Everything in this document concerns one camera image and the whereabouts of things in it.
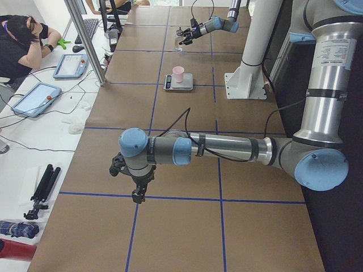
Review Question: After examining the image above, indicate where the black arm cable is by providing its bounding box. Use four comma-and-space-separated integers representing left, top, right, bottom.
189, 0, 216, 28
157, 96, 309, 163

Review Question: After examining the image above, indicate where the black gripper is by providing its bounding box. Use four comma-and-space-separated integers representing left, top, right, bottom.
178, 27, 202, 45
109, 152, 155, 203

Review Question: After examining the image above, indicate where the black keyboard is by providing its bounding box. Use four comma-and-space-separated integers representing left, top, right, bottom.
83, 19, 99, 40

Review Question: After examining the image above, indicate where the black folded tripod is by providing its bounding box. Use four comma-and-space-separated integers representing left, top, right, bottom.
24, 164, 61, 220

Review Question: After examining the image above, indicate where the aluminium frame post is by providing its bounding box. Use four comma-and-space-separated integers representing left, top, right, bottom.
64, 0, 107, 86

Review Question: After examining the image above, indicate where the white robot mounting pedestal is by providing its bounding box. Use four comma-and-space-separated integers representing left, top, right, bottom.
225, 0, 282, 100

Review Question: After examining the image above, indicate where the glass sauce bottle metal spout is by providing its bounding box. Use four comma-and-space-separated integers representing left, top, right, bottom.
175, 26, 184, 52

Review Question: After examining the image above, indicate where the far blue teach pendant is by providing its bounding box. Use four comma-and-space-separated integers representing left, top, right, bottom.
53, 54, 88, 79

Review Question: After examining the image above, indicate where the black computer mouse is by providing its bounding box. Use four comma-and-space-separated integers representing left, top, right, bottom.
72, 45, 84, 53

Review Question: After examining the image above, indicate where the digital kitchen scale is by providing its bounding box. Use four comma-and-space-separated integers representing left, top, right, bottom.
163, 73, 193, 91

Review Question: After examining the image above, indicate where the blue folded umbrella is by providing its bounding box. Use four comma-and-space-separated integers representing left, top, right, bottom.
1, 220, 40, 239

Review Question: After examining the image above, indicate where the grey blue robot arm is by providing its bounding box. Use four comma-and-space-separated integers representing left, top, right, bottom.
100, 1, 362, 205
175, 1, 241, 48

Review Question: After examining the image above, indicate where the red cylinder bottle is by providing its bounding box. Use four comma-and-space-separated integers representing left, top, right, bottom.
1, 239, 37, 261

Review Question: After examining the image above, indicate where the near blue teach pendant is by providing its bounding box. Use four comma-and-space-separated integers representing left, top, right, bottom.
11, 82, 62, 117

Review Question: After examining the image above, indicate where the blue teach pendant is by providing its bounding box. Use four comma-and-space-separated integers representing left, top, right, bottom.
11, 82, 62, 117
53, 54, 88, 79

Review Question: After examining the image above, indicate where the person in black shirt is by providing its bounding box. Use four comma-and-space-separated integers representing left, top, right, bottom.
1, 15, 61, 84

